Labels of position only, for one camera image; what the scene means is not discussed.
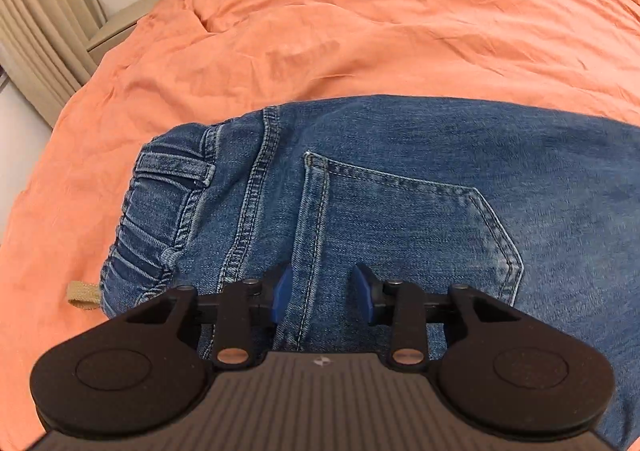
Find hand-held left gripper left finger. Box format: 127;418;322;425
117;265;294;369

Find blue denim pants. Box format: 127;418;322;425
100;95;640;451

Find beige nightstand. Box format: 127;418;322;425
85;0;177;66

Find beige pleated curtain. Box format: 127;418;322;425
0;0;107;129

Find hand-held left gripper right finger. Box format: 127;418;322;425
351;265;526;369

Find beige fabric strap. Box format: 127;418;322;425
66;281;104;313

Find orange duvet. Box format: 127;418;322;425
0;0;640;432

